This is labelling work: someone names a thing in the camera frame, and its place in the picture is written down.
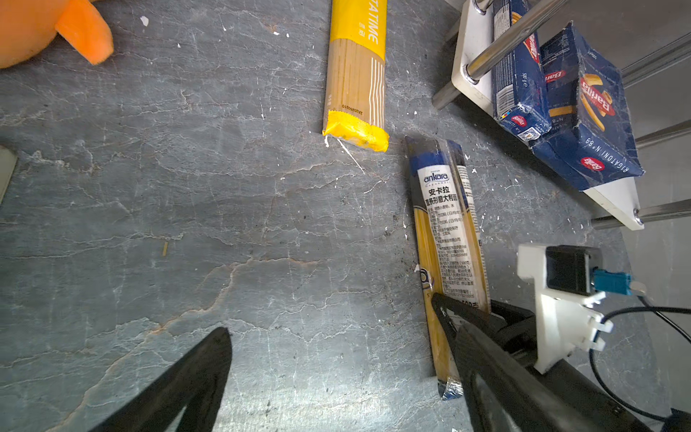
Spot orange shark plush toy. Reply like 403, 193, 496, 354
1, 0, 114, 68

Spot blue Barilla spaghetti box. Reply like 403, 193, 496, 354
491, 32, 552, 144

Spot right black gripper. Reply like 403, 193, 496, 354
431, 293, 537, 367

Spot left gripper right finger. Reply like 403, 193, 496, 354
453, 323, 599, 431

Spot clear labelled spaghetti bag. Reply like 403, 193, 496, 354
405, 134, 491, 401

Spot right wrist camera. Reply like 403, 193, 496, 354
518, 243, 633, 374

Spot blue Chinese book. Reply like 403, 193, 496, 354
0, 145, 18, 203

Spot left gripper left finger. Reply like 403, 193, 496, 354
93, 327, 232, 431

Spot blue Barilla rigatoni box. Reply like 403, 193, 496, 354
531, 23, 644, 191

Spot white two-tier shelf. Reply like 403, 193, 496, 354
432, 1, 690, 230

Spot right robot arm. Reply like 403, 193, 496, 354
431, 293, 648, 431

